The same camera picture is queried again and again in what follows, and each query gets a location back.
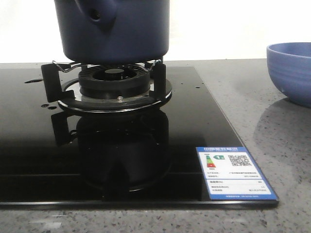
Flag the black glass gas cooktop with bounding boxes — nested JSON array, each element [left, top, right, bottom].
[[0, 67, 278, 209]]

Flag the light blue ceramic bowl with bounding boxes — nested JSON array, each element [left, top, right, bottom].
[[266, 42, 311, 108]]

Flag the black metal pot support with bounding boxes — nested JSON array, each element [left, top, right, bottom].
[[41, 59, 172, 114]]

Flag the blue white energy label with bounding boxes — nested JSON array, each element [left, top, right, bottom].
[[196, 147, 277, 201]]

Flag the dark blue ceramic pot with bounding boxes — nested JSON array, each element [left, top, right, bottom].
[[54, 0, 170, 65]]

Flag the black round gas burner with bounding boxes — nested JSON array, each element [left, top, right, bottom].
[[78, 65, 151, 99]]

